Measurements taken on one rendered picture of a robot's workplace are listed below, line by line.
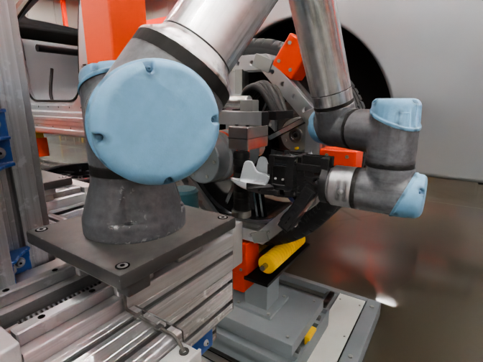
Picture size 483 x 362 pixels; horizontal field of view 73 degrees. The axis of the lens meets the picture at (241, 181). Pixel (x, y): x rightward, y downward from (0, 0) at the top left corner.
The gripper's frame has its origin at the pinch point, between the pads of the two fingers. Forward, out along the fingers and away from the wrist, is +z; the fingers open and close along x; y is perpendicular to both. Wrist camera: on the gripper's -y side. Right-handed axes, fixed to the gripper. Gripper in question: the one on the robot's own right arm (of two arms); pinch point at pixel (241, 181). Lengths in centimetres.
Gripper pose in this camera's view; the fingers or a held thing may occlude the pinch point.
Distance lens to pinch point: 71.8
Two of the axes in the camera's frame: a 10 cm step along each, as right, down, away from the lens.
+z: -8.4, -1.3, 5.3
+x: -5.5, 2.1, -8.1
